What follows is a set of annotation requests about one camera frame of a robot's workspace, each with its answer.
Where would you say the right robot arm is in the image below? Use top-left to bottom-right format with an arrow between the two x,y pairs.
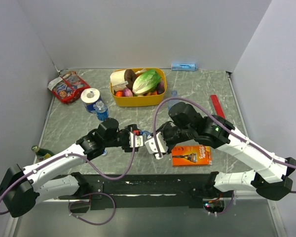
153,102 -> 296,201

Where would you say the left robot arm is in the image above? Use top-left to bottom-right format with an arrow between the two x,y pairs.
0,118 -> 144,218

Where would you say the clear bottle right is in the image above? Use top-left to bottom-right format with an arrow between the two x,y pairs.
167,90 -> 180,110

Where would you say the green glass bottle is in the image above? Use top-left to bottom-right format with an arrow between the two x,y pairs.
31,145 -> 54,161

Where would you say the orange razor box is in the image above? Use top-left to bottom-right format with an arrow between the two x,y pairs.
171,145 -> 212,167

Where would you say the yellow plastic bin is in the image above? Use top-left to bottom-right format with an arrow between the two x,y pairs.
110,68 -> 167,107

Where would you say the orange carrot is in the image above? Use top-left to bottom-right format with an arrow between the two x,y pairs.
115,91 -> 123,97

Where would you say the purple onion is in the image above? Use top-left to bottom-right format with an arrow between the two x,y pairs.
123,88 -> 133,97

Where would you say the dark eggplant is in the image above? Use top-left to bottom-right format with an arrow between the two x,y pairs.
156,81 -> 165,95

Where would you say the toilet paper roll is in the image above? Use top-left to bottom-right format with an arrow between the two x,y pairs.
80,88 -> 102,114

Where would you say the red flat bar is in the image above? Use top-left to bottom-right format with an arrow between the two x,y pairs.
209,94 -> 225,119

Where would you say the white paper bag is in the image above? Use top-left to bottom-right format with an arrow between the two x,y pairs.
110,70 -> 128,91

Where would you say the green lettuce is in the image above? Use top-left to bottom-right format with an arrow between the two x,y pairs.
132,69 -> 161,95

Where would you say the brown bread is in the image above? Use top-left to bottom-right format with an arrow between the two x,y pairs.
124,69 -> 137,90

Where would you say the blue tissue pack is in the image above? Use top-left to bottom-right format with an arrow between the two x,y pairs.
171,64 -> 197,72

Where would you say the red snack bag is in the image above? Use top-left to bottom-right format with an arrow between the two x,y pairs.
47,71 -> 90,104

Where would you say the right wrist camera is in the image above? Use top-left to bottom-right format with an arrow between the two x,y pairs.
145,132 -> 168,160

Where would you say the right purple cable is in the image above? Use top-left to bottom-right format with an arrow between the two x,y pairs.
153,96 -> 296,173

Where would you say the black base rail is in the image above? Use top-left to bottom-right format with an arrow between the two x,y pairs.
67,172 -> 232,210

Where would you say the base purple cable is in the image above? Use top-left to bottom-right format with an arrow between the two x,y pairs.
68,192 -> 116,225

